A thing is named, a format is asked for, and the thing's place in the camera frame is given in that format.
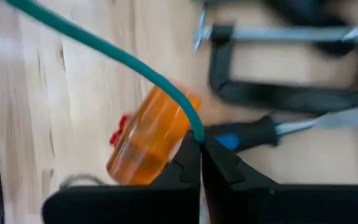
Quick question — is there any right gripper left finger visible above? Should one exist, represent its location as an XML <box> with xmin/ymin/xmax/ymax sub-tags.
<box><xmin>42</xmin><ymin>131</ymin><xmax>203</xmax><ymax>224</ymax></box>

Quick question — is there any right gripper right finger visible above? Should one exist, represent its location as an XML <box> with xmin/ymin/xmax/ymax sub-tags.
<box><xmin>200</xmin><ymin>138</ymin><xmax>358</xmax><ymax>224</ymax></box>

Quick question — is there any green cable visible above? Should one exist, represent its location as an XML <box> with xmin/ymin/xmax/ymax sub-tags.
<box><xmin>4</xmin><ymin>0</ymin><xmax>205</xmax><ymax>143</ymax></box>

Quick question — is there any black and blue screwdriver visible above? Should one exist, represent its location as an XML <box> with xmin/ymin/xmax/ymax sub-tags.
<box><xmin>203</xmin><ymin>114</ymin><xmax>318</xmax><ymax>153</ymax></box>

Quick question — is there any black C-clamp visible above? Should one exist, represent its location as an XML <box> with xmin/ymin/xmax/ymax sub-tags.
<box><xmin>193</xmin><ymin>6</ymin><xmax>358</xmax><ymax>114</ymax></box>

